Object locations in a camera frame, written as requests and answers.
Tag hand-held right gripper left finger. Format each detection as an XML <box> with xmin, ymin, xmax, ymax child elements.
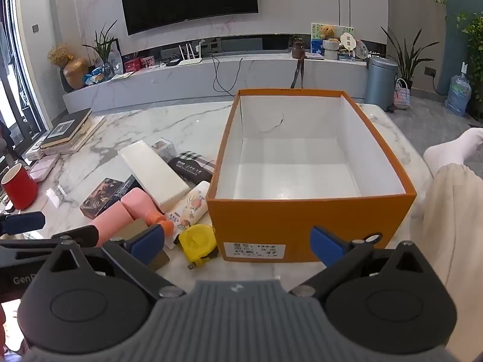
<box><xmin>49</xmin><ymin>224</ymin><xmax>185</xmax><ymax>302</ymax></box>

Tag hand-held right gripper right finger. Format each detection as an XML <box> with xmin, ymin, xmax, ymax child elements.
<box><xmin>290</xmin><ymin>226</ymin><xmax>433</xmax><ymax>298</ymax></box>

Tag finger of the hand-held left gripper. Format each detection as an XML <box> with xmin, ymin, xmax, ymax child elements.
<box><xmin>0</xmin><ymin>225</ymin><xmax>99</xmax><ymax>262</ymax></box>
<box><xmin>0</xmin><ymin>212</ymin><xmax>46</xmax><ymax>235</ymax></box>

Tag white floral lotion tube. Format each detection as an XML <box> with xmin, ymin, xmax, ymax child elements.
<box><xmin>165</xmin><ymin>180</ymin><xmax>211</xmax><ymax>250</ymax></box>

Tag orange cardboard box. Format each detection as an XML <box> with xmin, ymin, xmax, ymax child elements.
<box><xmin>206</xmin><ymin>88</ymin><xmax>417</xmax><ymax>262</ymax></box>

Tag black plaid glasses case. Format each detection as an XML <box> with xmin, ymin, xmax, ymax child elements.
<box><xmin>167</xmin><ymin>151</ymin><xmax>216</xmax><ymax>185</ymax></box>

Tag red mug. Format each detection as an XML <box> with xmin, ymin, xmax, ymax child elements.
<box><xmin>0</xmin><ymin>164</ymin><xmax>39</xmax><ymax>211</ymax></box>

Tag pink bottle with orange cap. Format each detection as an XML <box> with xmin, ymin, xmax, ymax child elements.
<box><xmin>91</xmin><ymin>188</ymin><xmax>175</xmax><ymax>240</ymax></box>

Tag dark printed card box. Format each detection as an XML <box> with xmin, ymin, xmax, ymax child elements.
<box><xmin>79</xmin><ymin>178</ymin><xmax>131</xmax><ymax>220</ymax></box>

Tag yellow tape measure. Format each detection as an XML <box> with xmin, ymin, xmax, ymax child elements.
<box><xmin>178</xmin><ymin>224</ymin><xmax>219</xmax><ymax>270</ymax></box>

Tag pink flat case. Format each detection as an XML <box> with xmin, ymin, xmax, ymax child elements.
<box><xmin>28</xmin><ymin>154</ymin><xmax>62</xmax><ymax>182</ymax></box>

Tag small black box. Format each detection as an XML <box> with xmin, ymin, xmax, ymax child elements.
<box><xmin>120</xmin><ymin>174</ymin><xmax>143</xmax><ymax>198</ymax></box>

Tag long white box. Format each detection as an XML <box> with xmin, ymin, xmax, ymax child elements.
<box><xmin>118</xmin><ymin>139</ymin><xmax>190</xmax><ymax>214</ymax></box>

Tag black hardcover book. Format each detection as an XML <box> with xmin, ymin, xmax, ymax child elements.
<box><xmin>39</xmin><ymin>108</ymin><xmax>93</xmax><ymax>149</ymax></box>

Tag person's leg in beige trousers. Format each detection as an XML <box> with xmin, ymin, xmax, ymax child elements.
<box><xmin>409</xmin><ymin>164</ymin><xmax>483</xmax><ymax>362</ymax></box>

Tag person's white socked foot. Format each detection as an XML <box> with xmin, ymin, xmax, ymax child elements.
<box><xmin>423</xmin><ymin>127</ymin><xmax>483</xmax><ymax>179</ymax></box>

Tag gold vase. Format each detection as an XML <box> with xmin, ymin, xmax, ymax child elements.
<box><xmin>63</xmin><ymin>58</ymin><xmax>90</xmax><ymax>90</ymax></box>

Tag blue snack packets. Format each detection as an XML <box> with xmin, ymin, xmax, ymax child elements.
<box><xmin>84</xmin><ymin>67</ymin><xmax>108</xmax><ymax>85</ymax></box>

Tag glass sliding door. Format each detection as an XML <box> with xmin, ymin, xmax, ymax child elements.
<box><xmin>0</xmin><ymin>0</ymin><xmax>53</xmax><ymax>148</ymax></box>

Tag pink woven basket bag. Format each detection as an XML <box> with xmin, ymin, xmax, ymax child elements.
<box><xmin>393</xmin><ymin>78</ymin><xmax>413</xmax><ymax>111</ymax></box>

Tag marble television cabinet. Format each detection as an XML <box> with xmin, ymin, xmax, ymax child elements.
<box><xmin>62</xmin><ymin>53</ymin><xmax>372</xmax><ymax>114</ymax></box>

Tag dried flower bunch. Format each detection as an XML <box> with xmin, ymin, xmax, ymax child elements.
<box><xmin>47</xmin><ymin>43</ymin><xmax>74</xmax><ymax>68</ymax></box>

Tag grey blue trash can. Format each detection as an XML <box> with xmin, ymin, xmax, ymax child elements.
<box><xmin>365</xmin><ymin>56</ymin><xmax>399</xmax><ymax>112</ymax></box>

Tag clear plastic bottle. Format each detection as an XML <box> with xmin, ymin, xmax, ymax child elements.
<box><xmin>109</xmin><ymin>52</ymin><xmax>124</xmax><ymax>76</ymax></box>

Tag white router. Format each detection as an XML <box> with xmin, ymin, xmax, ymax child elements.
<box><xmin>177</xmin><ymin>41</ymin><xmax>202</xmax><ymax>66</ymax></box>

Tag green potted grass plant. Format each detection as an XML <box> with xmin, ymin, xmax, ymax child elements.
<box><xmin>82</xmin><ymin>21</ymin><xmax>118</xmax><ymax>68</ymax></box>

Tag blue water jug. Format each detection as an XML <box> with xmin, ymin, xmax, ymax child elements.
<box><xmin>444</xmin><ymin>75</ymin><xmax>473</xmax><ymax>117</ymax></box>

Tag long-leaf potted plant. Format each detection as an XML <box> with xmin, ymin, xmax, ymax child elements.
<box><xmin>380</xmin><ymin>26</ymin><xmax>440</xmax><ymax>90</ymax></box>

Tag round white hand fan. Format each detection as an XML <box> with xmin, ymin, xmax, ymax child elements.
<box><xmin>338</xmin><ymin>32</ymin><xmax>357</xmax><ymax>52</ymax></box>

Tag green white picture card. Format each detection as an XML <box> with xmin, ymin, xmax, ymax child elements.
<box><xmin>310</xmin><ymin>23</ymin><xmax>355</xmax><ymax>46</ymax></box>

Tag tall leafy green plant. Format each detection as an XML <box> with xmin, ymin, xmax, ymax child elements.
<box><xmin>445</xmin><ymin>11</ymin><xmax>483</xmax><ymax>102</ymax></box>

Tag black cable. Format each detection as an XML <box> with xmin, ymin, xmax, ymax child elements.
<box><xmin>210</xmin><ymin>50</ymin><xmax>244</xmax><ymax>94</ymax></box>

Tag brown camera bag with strap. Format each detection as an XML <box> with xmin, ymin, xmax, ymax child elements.
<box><xmin>290</xmin><ymin>37</ymin><xmax>308</xmax><ymax>88</ymax></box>

